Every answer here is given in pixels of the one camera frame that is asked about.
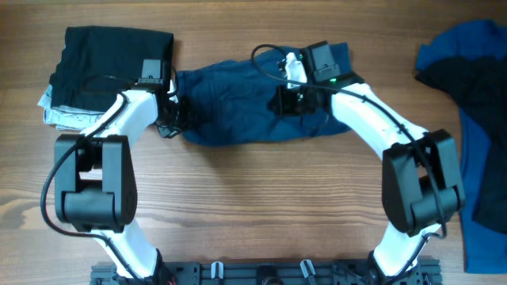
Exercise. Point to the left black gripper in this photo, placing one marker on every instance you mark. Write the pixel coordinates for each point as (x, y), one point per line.
(167, 131)

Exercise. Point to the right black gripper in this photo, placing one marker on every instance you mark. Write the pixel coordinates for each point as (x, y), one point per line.
(282, 107)

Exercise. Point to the navy blue shorts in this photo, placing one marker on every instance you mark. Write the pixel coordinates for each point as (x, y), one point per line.
(231, 99)

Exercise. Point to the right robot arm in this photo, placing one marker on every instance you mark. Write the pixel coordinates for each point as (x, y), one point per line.
(422, 187)

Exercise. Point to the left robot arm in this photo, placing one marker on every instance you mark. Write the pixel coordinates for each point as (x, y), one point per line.
(91, 191)

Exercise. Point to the folded black garment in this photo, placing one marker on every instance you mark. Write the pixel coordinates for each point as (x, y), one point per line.
(97, 61)

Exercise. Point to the folded light grey garment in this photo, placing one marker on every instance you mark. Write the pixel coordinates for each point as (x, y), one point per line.
(64, 117)

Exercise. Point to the blue t-shirt pile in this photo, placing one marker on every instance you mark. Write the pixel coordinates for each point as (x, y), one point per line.
(485, 249)

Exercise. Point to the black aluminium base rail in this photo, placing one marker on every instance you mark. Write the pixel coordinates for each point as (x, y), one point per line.
(261, 272)

